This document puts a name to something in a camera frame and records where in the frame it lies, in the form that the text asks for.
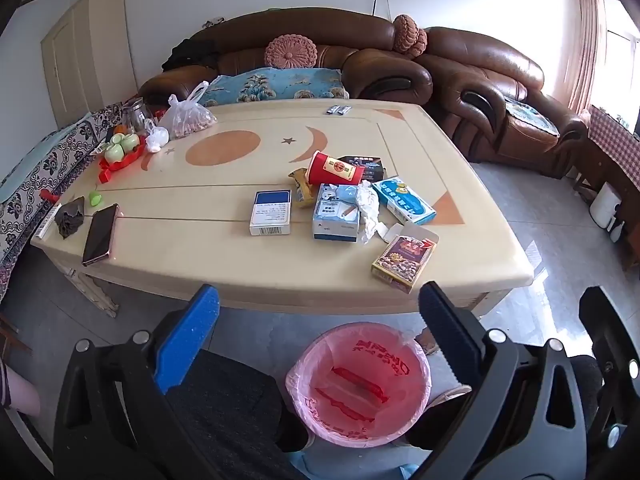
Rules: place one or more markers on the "green cup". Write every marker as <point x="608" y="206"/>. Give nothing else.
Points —
<point x="116" y="152"/>
<point x="131" y="142"/>

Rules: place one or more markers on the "yellow snack wrapper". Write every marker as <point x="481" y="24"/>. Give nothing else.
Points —
<point x="301" y="187"/>

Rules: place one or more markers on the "smartphone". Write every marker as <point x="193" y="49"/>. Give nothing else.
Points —
<point x="100" y="235"/>

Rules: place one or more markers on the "white ruler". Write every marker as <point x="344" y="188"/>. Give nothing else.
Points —
<point x="46" y="221"/>

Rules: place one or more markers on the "checkered tablecloth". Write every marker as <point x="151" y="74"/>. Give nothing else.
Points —
<point x="617" y="140"/>

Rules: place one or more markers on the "glass jar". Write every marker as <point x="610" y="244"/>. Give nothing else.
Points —
<point x="135" y="115"/>

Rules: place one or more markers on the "dark clothing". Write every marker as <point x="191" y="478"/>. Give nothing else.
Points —
<point x="190" y="52"/>

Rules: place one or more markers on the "orange fruit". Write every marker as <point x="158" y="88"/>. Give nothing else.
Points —
<point x="120" y="129"/>

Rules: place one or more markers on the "red tray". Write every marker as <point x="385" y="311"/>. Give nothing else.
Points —
<point x="125" y="162"/>

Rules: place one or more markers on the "white appliance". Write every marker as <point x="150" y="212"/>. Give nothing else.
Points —
<point x="604" y="205"/>

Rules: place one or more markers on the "red plastic piece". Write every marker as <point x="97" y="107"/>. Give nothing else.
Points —
<point x="106" y="176"/>

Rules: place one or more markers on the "brown wooden stool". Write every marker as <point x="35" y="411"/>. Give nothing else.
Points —
<point x="10" y="335"/>

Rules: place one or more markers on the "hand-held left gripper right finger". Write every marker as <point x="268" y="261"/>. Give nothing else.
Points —
<point x="445" y="332"/>

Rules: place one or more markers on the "pink curtain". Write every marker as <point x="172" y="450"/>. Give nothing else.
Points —
<point x="585" y="35"/>

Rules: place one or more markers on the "light blue box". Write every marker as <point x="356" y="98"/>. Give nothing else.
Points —
<point x="332" y="222"/>

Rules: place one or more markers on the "small white plastic bag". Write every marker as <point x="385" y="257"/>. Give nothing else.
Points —
<point x="157" y="137"/>

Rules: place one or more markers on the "person's left leg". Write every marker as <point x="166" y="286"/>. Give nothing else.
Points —
<point x="235" y="410"/>

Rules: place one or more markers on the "plastic bag of peanuts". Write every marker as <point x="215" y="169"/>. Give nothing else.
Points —
<point x="187" y="117"/>

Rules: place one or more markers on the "beige wardrobe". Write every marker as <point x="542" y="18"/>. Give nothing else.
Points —
<point x="90" y="55"/>

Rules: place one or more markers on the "beige wooden table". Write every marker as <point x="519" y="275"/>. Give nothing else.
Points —
<point x="200" y="260"/>

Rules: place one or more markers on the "pink round cushion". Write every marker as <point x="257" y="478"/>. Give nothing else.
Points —
<point x="409" y="35"/>
<point x="291" y="51"/>

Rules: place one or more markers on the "small green plastic thing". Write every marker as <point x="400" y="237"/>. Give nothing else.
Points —
<point x="95" y="198"/>

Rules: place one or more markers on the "blue and white box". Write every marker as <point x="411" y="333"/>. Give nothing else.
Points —
<point x="270" y="212"/>

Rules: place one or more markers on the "dark cloth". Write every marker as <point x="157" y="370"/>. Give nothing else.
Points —
<point x="69" y="217"/>

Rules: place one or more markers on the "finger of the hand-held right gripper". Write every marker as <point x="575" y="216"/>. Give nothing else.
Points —
<point x="607" y="320"/>

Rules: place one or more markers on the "brown leather armchair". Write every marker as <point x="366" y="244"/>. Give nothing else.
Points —
<point x="480" y="60"/>

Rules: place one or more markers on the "red paper cup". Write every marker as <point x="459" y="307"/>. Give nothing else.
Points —
<point x="335" y="169"/>

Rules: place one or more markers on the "blue armchair cushion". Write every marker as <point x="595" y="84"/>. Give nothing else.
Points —
<point x="530" y="115"/>

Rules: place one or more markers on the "blue floral sofa cover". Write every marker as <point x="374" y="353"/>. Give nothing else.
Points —
<point x="280" y="85"/>

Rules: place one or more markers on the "window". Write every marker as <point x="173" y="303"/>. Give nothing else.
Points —
<point x="622" y="60"/>

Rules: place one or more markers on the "blue green box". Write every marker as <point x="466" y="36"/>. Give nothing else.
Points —
<point x="405" y="202"/>

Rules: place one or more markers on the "tan slipper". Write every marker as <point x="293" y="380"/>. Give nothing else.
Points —
<point x="450" y="396"/>
<point x="429" y="341"/>

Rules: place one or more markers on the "patterned blanket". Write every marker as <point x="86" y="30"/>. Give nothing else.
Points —
<point x="45" y="170"/>

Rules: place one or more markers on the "brown leather sofa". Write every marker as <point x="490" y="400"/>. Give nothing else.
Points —
<point x="320" y="25"/>

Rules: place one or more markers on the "white tissue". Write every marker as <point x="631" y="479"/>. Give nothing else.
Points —
<point x="369" y="207"/>

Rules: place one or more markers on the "brown nut box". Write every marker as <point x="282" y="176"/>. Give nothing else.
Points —
<point x="402" y="260"/>

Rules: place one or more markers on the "black box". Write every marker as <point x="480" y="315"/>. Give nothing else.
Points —
<point x="372" y="165"/>

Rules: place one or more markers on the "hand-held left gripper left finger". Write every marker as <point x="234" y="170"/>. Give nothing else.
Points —
<point x="190" y="335"/>

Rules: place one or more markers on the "bin with pink bag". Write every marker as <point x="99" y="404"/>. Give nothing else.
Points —
<point x="357" y="385"/>

